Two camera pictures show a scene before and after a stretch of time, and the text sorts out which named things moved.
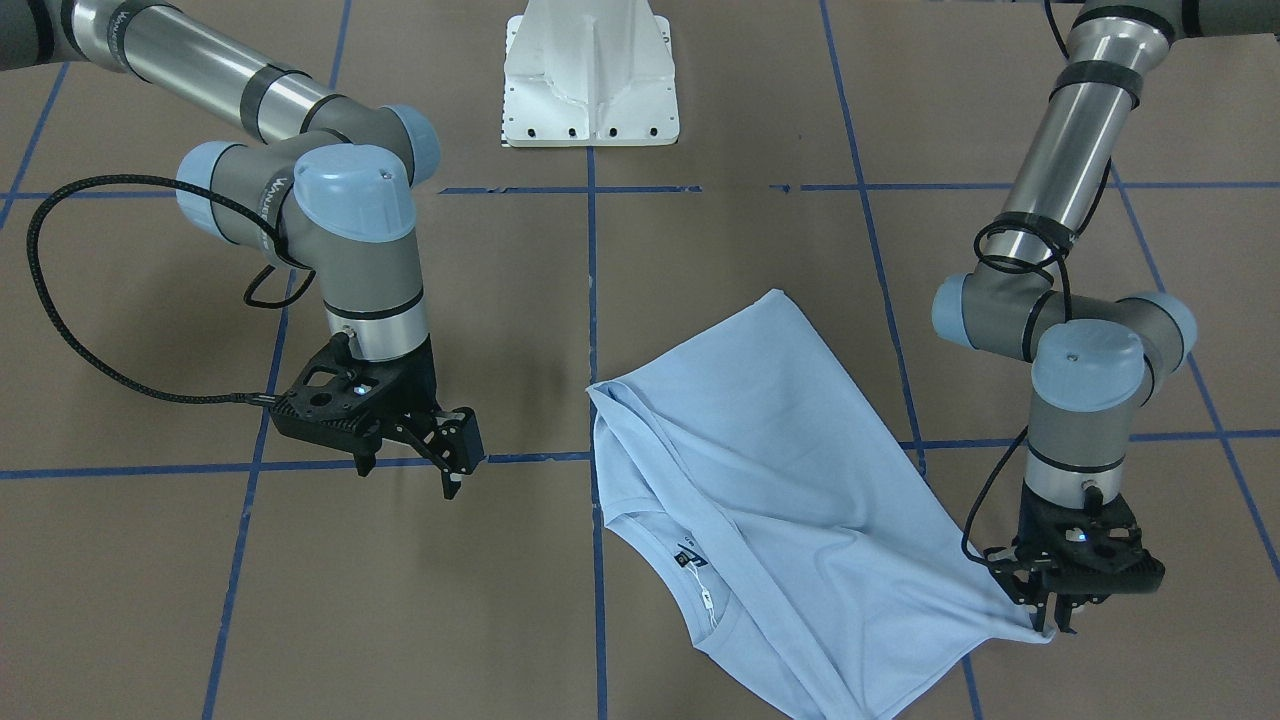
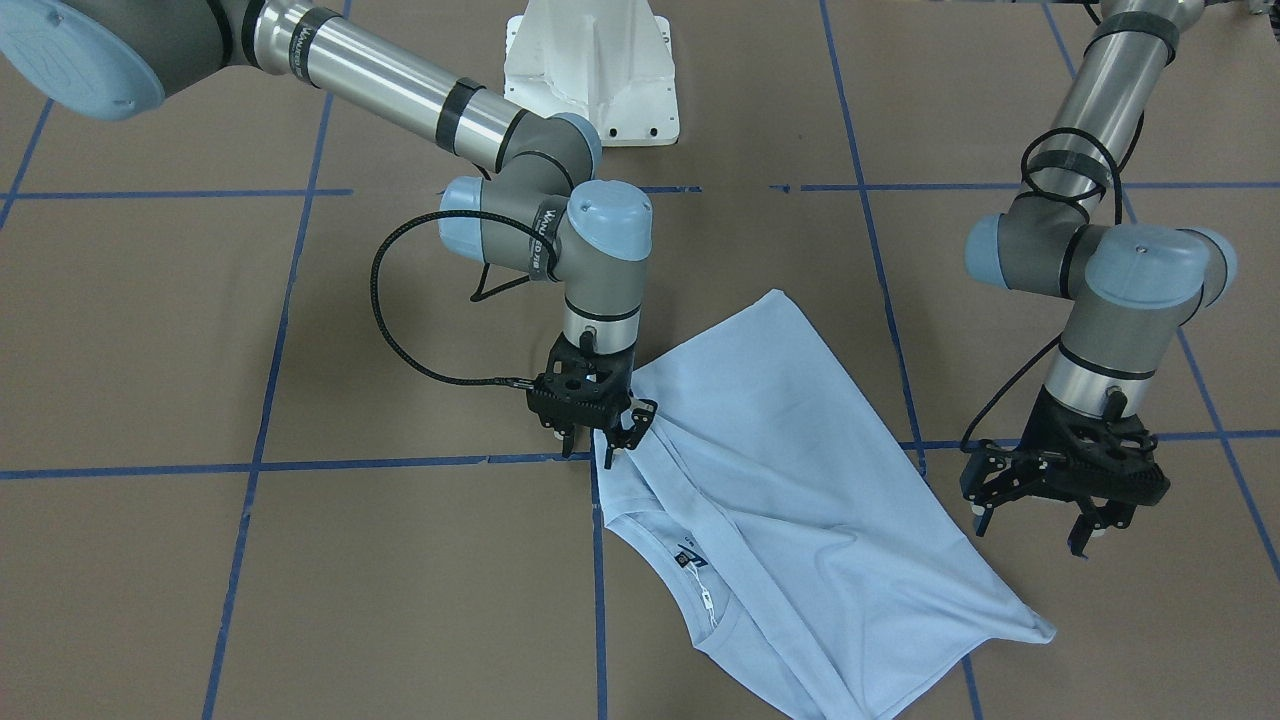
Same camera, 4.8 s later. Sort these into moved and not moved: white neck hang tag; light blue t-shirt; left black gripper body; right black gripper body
Moved: right black gripper body; left black gripper body
Not moved: white neck hang tag; light blue t-shirt
